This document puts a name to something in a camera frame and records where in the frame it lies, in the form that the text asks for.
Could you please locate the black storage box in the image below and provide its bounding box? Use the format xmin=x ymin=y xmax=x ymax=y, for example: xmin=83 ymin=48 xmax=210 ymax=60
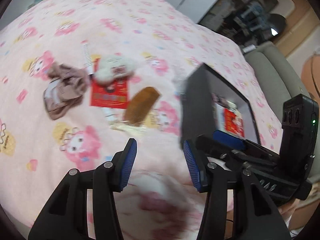
xmin=180 ymin=63 xmax=260 ymax=144

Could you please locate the red booklet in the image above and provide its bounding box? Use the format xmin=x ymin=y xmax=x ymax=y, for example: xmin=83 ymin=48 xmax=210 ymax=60
xmin=91 ymin=58 xmax=129 ymax=109

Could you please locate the white fluffy plush clip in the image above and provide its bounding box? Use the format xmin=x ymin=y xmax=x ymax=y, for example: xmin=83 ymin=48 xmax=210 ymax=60
xmin=93 ymin=55 xmax=137 ymax=86

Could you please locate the brown beige sock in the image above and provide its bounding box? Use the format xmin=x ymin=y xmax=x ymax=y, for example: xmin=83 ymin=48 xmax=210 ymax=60
xmin=43 ymin=63 xmax=89 ymax=120

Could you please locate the brown wooden comb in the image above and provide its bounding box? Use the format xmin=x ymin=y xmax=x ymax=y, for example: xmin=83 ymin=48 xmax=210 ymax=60
xmin=123 ymin=87 xmax=160 ymax=126

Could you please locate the grey padded headboard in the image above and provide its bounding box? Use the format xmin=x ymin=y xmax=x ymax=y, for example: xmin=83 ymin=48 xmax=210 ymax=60
xmin=243 ymin=41 xmax=320 ymax=185

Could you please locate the white pen with tassel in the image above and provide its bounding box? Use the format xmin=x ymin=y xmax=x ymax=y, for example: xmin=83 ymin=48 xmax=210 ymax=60
xmin=81 ymin=40 xmax=146 ymax=136

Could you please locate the dark open wardrobe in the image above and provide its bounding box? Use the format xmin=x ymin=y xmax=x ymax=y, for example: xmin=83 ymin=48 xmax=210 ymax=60
xmin=199 ymin=0 xmax=287 ymax=48

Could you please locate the pink cartoon print blanket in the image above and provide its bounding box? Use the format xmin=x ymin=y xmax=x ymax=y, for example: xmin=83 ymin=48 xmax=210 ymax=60
xmin=1 ymin=0 xmax=282 ymax=239

